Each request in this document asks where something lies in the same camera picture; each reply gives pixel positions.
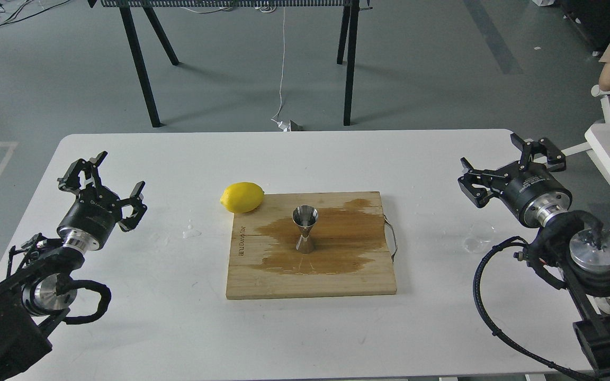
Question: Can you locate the wooden cutting board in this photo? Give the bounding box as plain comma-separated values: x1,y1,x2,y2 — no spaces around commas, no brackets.
226,191,397,300

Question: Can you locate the small clear glass cup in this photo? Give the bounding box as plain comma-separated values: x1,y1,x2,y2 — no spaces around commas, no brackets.
462,220,496,254

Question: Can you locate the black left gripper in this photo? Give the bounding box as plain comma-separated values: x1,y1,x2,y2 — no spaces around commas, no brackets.
57,150,147,251

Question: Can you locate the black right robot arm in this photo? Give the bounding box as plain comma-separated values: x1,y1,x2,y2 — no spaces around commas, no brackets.
458,133,610,380

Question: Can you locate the yellow lemon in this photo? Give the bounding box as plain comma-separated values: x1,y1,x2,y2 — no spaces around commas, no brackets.
220,183,265,214

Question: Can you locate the white office chair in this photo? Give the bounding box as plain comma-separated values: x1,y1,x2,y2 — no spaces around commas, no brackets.
527,85,610,167

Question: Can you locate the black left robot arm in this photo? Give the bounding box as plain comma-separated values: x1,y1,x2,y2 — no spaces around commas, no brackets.
0,151,147,380

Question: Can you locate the black metal table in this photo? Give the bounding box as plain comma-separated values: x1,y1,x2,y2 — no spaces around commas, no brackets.
87,1,372,132

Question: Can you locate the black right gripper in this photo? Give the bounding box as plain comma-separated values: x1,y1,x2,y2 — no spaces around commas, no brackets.
458,133,573,228

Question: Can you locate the steel double jigger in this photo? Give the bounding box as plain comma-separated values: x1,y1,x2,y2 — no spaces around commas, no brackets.
291,205,319,254

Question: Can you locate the white hanging cable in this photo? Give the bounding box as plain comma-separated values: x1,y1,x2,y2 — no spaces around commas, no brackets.
271,6,303,132

